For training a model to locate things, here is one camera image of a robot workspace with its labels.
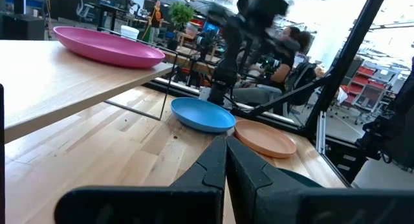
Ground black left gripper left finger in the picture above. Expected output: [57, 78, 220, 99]
[54, 135, 227, 224]

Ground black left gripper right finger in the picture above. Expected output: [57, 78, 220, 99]
[226, 135, 414, 224]

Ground pink plate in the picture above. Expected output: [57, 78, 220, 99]
[234, 119, 298, 159]
[52, 25, 166, 69]

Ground blue plate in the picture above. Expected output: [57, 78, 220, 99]
[170, 97, 237, 133]

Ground wooden shelf black metal legs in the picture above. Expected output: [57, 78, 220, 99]
[0, 27, 179, 144]

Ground person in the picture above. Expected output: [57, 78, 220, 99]
[231, 25, 313, 107]
[147, 0, 165, 43]

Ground black backpack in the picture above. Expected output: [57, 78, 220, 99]
[286, 62, 318, 107]

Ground black equipment stand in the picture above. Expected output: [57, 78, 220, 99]
[354, 57, 414, 170]

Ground red storage rack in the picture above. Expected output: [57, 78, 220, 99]
[339, 65, 389, 108]

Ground white bucket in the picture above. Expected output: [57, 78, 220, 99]
[120, 25, 140, 40]

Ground tall green potted plant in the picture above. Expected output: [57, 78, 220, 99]
[166, 1, 195, 52]

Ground black cabinet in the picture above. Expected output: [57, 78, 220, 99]
[0, 13, 45, 41]

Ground silver metal bracket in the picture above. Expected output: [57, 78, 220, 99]
[316, 111, 327, 155]

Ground black metal table frame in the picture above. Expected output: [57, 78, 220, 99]
[142, 0, 391, 186]

